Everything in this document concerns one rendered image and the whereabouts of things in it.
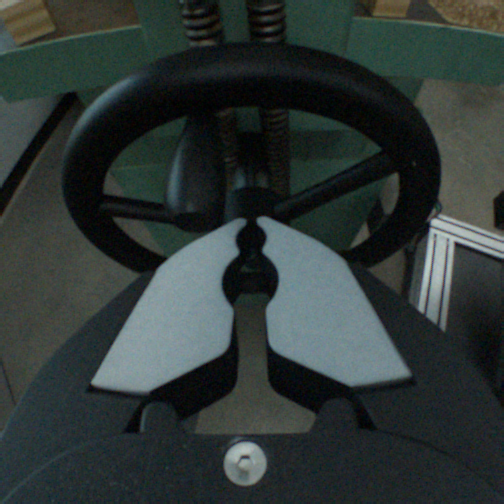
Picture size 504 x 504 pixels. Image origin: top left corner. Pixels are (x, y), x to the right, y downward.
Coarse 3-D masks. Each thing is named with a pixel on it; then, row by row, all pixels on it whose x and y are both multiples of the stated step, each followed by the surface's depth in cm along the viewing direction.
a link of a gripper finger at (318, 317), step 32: (256, 224) 11; (288, 256) 9; (320, 256) 9; (288, 288) 7; (320, 288) 7; (352, 288) 7; (288, 320) 6; (320, 320) 6; (352, 320) 6; (288, 352) 6; (320, 352) 6; (352, 352) 6; (384, 352) 6; (288, 384) 6; (320, 384) 5; (352, 384) 5; (384, 384) 5
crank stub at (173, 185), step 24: (192, 120) 12; (216, 120) 13; (192, 144) 11; (216, 144) 12; (192, 168) 10; (216, 168) 11; (168, 192) 10; (192, 192) 10; (216, 192) 11; (192, 216) 10; (216, 216) 11
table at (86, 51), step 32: (64, 0) 30; (96, 0) 28; (128, 0) 27; (416, 0) 26; (64, 32) 25; (96, 32) 24; (128, 32) 24; (352, 32) 25; (384, 32) 25; (416, 32) 24; (448, 32) 24; (480, 32) 23; (0, 64) 25; (32, 64) 26; (64, 64) 26; (96, 64) 27; (128, 64) 27; (384, 64) 28; (416, 64) 27; (448, 64) 27; (480, 64) 26; (32, 96) 29; (160, 128) 24; (256, 128) 24; (320, 128) 24
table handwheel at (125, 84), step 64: (192, 64) 11; (256, 64) 11; (320, 64) 11; (128, 128) 13; (384, 128) 13; (64, 192) 17; (256, 192) 22; (320, 192) 19; (128, 256) 26; (256, 256) 23; (384, 256) 26
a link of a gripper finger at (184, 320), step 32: (192, 256) 9; (224, 256) 9; (160, 288) 8; (192, 288) 8; (224, 288) 8; (128, 320) 7; (160, 320) 7; (192, 320) 7; (224, 320) 7; (128, 352) 6; (160, 352) 6; (192, 352) 6; (224, 352) 6; (96, 384) 5; (128, 384) 5; (160, 384) 5; (192, 384) 6; (224, 384) 6; (192, 416) 7
